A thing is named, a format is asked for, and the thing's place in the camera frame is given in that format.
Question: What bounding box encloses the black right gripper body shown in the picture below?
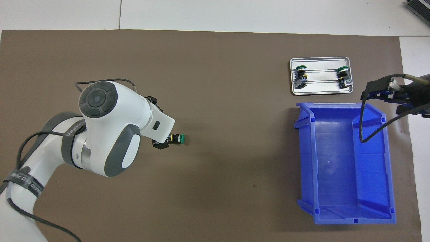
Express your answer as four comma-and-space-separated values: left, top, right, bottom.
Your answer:
403, 74, 430, 116

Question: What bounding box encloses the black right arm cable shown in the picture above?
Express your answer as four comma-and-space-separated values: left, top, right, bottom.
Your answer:
359, 73, 430, 144

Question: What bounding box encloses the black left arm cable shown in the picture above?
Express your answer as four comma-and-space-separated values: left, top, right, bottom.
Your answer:
0, 78, 138, 242

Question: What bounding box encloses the green push button switch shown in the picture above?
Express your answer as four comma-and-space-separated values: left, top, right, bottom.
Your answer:
294, 65, 309, 89
168, 133, 186, 146
337, 66, 355, 89

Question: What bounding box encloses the brown table mat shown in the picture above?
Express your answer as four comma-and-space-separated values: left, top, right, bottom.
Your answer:
0, 30, 423, 242

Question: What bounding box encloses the blue plastic storage bin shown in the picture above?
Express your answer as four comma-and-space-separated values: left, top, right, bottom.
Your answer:
293, 102, 397, 225

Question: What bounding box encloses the grey ribbed device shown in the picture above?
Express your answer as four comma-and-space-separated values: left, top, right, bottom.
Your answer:
405, 0, 430, 23

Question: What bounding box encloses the silver metal tray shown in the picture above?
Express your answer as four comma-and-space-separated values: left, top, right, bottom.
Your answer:
289, 57, 354, 95

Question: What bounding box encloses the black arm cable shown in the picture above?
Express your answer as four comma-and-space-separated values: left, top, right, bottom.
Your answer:
359, 73, 430, 144
0, 78, 138, 242

